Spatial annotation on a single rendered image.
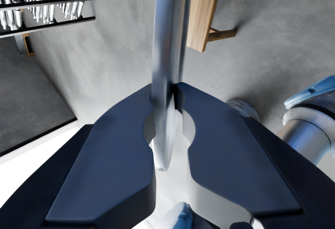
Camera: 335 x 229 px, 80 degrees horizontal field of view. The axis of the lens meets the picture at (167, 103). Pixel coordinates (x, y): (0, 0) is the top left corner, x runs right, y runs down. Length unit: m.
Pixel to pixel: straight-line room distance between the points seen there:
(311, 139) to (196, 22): 0.71
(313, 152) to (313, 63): 0.78
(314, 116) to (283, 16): 0.76
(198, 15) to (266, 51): 0.45
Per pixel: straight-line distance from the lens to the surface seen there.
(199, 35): 0.99
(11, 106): 5.14
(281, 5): 1.17
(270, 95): 1.30
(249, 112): 1.32
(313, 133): 0.46
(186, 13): 0.29
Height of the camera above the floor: 1.11
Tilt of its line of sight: 37 degrees down
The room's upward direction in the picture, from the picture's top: 121 degrees counter-clockwise
